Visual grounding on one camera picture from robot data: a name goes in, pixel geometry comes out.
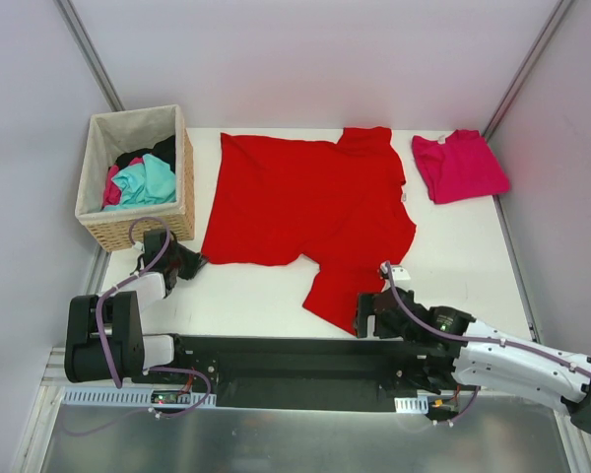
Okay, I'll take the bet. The wicker basket with cloth liner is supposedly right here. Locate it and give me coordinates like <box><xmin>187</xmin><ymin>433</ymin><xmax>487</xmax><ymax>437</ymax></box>
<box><xmin>75</xmin><ymin>104</ymin><xmax>195</xmax><ymax>252</ymax></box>

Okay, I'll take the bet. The red t shirt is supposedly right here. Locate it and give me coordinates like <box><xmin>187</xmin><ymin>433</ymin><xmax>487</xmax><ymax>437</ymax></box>
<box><xmin>202</xmin><ymin>127</ymin><xmax>416</xmax><ymax>334</ymax></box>

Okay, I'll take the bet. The magenta t shirt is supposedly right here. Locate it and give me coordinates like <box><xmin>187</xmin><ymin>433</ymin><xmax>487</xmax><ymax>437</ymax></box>
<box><xmin>411</xmin><ymin>129</ymin><xmax>510</xmax><ymax>205</ymax></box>

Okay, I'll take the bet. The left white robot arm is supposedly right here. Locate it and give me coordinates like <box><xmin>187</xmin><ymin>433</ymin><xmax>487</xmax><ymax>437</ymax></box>
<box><xmin>64</xmin><ymin>229</ymin><xmax>208</xmax><ymax>387</ymax></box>

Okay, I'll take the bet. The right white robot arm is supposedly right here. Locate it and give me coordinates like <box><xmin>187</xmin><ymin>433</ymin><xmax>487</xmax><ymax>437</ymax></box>
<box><xmin>354</xmin><ymin>288</ymin><xmax>591</xmax><ymax>435</ymax></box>

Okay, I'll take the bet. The teal t shirt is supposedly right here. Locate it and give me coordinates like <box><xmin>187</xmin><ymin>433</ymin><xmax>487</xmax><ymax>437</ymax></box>
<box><xmin>102</xmin><ymin>154</ymin><xmax>176</xmax><ymax>212</ymax></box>

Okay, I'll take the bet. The pink t shirt in basket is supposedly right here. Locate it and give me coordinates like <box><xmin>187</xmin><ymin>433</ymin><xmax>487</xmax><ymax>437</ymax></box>
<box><xmin>102</xmin><ymin>158</ymin><xmax>146</xmax><ymax>210</ymax></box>

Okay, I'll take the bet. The black t shirt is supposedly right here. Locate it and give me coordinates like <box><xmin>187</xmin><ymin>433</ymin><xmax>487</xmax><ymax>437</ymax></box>
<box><xmin>114</xmin><ymin>135</ymin><xmax>176</xmax><ymax>172</ymax></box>

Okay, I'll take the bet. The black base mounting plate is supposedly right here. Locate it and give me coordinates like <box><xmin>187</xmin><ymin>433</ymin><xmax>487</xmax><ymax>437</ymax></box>
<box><xmin>127</xmin><ymin>334</ymin><xmax>480</xmax><ymax>411</ymax></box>

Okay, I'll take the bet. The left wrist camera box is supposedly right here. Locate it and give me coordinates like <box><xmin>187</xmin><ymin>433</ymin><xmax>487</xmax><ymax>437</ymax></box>
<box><xmin>132</xmin><ymin>241</ymin><xmax>145</xmax><ymax>253</ymax></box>

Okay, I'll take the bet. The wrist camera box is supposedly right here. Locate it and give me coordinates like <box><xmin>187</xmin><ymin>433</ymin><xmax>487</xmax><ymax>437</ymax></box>
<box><xmin>132</xmin><ymin>241</ymin><xmax>145</xmax><ymax>253</ymax></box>
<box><xmin>380</xmin><ymin>264</ymin><xmax>411</xmax><ymax>284</ymax></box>

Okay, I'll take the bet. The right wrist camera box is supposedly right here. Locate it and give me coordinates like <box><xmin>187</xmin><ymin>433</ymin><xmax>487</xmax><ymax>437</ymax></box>
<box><xmin>380</xmin><ymin>264</ymin><xmax>411</xmax><ymax>284</ymax></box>

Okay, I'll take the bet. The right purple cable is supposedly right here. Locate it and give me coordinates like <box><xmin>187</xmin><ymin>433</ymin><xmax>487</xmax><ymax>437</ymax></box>
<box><xmin>379</xmin><ymin>259</ymin><xmax>591</xmax><ymax>435</ymax></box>

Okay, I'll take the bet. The purple cable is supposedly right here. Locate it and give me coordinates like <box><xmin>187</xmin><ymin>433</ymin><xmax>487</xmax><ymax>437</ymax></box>
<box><xmin>379</xmin><ymin>259</ymin><xmax>591</xmax><ymax>435</ymax></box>
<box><xmin>58</xmin><ymin>216</ymin><xmax>213</xmax><ymax>437</ymax></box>

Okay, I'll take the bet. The right white cable duct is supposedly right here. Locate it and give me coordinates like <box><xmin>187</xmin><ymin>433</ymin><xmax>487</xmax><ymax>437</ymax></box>
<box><xmin>394</xmin><ymin>395</ymin><xmax>429</xmax><ymax>415</ymax></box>

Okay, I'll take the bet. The white cable duct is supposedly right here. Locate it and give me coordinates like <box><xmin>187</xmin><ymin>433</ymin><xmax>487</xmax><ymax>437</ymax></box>
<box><xmin>63</xmin><ymin>387</ymin><xmax>217</xmax><ymax>409</ymax></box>
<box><xmin>394</xmin><ymin>395</ymin><xmax>429</xmax><ymax>415</ymax></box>

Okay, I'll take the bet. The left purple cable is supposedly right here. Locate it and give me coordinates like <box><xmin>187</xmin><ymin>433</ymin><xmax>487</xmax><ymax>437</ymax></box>
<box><xmin>58</xmin><ymin>216</ymin><xmax>213</xmax><ymax>437</ymax></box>

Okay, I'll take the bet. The aluminium frame rail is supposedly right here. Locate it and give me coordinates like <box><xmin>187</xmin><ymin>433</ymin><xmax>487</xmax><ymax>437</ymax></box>
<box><xmin>41</xmin><ymin>348</ymin><xmax>67</xmax><ymax>383</ymax></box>

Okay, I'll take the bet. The left white cable duct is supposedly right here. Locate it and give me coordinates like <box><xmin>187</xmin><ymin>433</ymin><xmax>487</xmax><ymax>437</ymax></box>
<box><xmin>63</xmin><ymin>387</ymin><xmax>217</xmax><ymax>409</ymax></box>

